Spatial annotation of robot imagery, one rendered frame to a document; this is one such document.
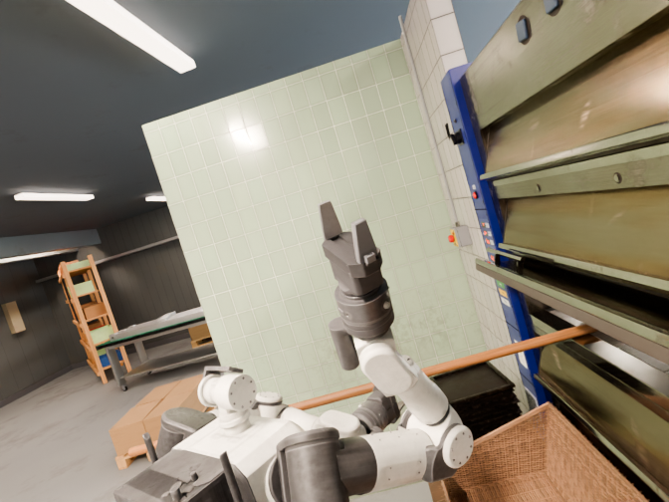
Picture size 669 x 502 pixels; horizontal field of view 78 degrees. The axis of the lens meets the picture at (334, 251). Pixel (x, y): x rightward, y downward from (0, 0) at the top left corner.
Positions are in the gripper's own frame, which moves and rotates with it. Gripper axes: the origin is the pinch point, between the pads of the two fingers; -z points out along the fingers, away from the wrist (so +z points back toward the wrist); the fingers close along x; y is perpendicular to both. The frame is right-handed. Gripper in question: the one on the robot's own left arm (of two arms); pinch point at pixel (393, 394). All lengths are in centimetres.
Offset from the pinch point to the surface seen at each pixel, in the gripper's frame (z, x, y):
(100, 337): -202, 28, -808
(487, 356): -23.6, -0.8, 20.7
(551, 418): -55, 39, 23
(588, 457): -36, 39, 38
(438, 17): -85, -121, 13
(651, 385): -11, 1, 61
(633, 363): -23, 1, 58
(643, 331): 19, -24, 66
